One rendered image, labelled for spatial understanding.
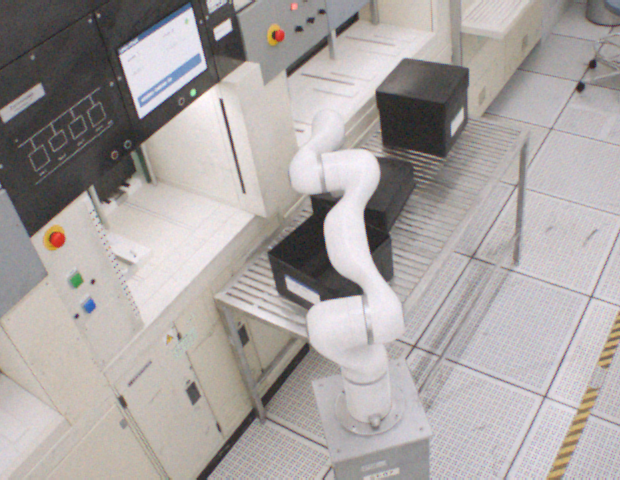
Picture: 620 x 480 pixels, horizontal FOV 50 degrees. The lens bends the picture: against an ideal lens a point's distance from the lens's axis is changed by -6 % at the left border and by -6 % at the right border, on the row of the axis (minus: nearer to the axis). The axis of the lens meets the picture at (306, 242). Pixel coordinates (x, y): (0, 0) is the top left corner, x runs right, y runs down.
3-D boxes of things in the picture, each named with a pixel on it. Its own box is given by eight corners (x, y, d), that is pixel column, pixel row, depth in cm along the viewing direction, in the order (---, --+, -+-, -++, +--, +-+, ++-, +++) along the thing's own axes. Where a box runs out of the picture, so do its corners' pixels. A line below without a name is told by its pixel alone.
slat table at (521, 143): (386, 486, 252) (371, 364, 201) (257, 422, 281) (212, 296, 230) (520, 263, 324) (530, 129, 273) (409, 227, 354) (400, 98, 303)
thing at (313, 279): (275, 292, 228) (265, 253, 216) (330, 242, 241) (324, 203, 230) (340, 329, 212) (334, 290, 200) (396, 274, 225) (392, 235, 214)
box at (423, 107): (446, 159, 266) (444, 103, 249) (379, 144, 279) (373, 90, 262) (470, 120, 283) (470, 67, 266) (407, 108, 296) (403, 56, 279)
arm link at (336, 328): (391, 382, 173) (385, 319, 157) (317, 392, 174) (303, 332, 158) (384, 345, 182) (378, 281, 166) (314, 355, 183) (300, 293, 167)
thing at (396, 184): (387, 235, 239) (384, 206, 231) (310, 218, 252) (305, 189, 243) (417, 183, 257) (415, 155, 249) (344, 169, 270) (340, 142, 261)
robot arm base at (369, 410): (413, 425, 183) (411, 386, 171) (344, 443, 182) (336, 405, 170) (393, 372, 197) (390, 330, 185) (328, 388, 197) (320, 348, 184)
